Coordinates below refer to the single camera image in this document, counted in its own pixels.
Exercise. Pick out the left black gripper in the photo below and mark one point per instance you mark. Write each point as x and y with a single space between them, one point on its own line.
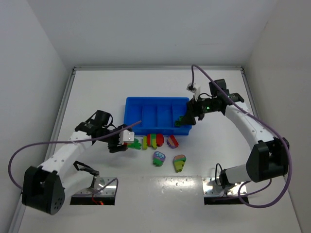
116 146

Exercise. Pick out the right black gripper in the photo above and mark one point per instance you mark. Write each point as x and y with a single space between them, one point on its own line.
192 110

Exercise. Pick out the green square lego brick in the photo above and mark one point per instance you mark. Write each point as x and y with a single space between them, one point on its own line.
179 123

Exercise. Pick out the green lego cluster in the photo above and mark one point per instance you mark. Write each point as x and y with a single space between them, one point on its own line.
135 144

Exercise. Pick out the red purple rounded lego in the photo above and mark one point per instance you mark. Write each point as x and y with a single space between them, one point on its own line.
172 142

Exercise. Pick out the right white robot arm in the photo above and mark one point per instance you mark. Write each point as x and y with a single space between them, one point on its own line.
268 158

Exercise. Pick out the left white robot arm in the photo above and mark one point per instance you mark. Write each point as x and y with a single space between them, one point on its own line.
62 176

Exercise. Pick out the blue divided plastic bin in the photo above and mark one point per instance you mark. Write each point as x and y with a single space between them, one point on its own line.
156 114

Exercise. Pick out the striped red green lego stack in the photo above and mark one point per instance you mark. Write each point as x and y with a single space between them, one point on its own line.
152 140

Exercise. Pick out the purple paw print lego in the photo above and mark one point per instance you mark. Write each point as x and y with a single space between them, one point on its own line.
158 158

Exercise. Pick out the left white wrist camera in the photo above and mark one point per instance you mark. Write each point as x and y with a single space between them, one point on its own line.
127 137

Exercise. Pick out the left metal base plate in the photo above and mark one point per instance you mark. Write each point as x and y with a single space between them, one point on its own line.
103 193

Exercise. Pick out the metal base plate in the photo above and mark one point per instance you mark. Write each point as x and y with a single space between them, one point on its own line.
103 193
216 195

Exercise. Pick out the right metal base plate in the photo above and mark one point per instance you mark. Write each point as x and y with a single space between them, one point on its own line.
216 195

